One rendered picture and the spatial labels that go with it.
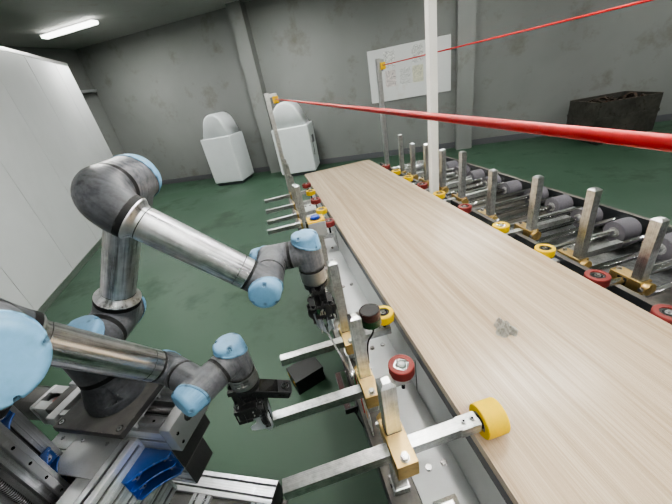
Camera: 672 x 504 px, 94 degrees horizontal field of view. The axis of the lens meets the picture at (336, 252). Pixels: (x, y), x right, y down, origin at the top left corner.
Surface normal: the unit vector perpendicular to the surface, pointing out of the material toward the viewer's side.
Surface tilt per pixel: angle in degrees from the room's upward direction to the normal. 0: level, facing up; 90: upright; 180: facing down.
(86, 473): 0
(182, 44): 90
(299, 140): 90
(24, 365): 85
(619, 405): 0
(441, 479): 0
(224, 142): 90
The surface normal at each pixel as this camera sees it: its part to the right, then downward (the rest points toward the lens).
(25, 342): 0.87, 0.02
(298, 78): -0.19, 0.50
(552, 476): -0.17, -0.86
